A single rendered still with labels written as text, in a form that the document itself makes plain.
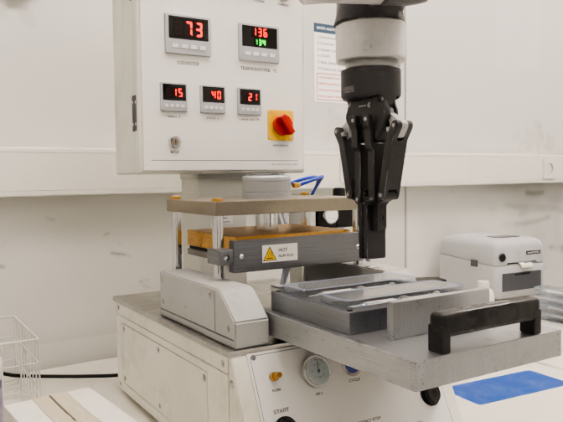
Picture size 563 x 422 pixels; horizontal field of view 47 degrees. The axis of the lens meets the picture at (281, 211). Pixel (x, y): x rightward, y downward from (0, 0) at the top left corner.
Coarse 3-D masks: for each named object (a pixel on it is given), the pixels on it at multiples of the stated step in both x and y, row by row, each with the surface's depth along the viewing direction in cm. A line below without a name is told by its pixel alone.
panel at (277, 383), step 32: (288, 352) 83; (256, 384) 79; (288, 384) 81; (352, 384) 85; (384, 384) 88; (288, 416) 79; (320, 416) 81; (352, 416) 83; (384, 416) 86; (416, 416) 88; (448, 416) 91
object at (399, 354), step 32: (480, 288) 75; (288, 320) 78; (416, 320) 69; (320, 352) 73; (352, 352) 68; (384, 352) 64; (416, 352) 63; (480, 352) 64; (512, 352) 67; (544, 352) 70; (416, 384) 60
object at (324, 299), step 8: (440, 280) 84; (440, 288) 79; (448, 288) 79; (456, 288) 80; (328, 296) 74; (384, 296) 74; (392, 296) 75; (400, 296) 75; (408, 296) 76; (416, 296) 77; (328, 304) 74; (336, 304) 73; (344, 304) 72; (352, 304) 72; (360, 304) 72; (368, 304) 73; (376, 304) 73
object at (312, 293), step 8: (392, 272) 92; (384, 280) 85; (392, 280) 86; (400, 280) 86; (408, 280) 87; (288, 288) 82; (296, 288) 80; (328, 288) 80; (336, 288) 81; (344, 288) 82; (352, 288) 82; (360, 288) 83; (304, 296) 79; (312, 296) 79
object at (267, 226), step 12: (264, 216) 102; (276, 216) 103; (228, 228) 108; (240, 228) 107; (252, 228) 107; (264, 228) 102; (276, 228) 103; (288, 228) 106; (300, 228) 106; (312, 228) 105; (324, 228) 105; (336, 228) 105; (192, 240) 104; (204, 240) 100; (228, 240) 93; (192, 252) 104; (204, 252) 100
